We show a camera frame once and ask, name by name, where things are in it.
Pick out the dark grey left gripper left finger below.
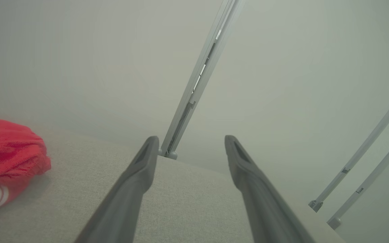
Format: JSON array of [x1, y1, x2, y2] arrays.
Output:
[[74, 136, 160, 243]]

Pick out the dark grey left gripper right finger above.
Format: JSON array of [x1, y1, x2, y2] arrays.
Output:
[[224, 135, 316, 243]]

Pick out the red white Bulls shorts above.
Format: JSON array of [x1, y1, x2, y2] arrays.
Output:
[[0, 117, 52, 185]]

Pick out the grey fabric upholstered surface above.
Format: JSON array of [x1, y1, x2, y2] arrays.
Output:
[[0, 121, 347, 243]]

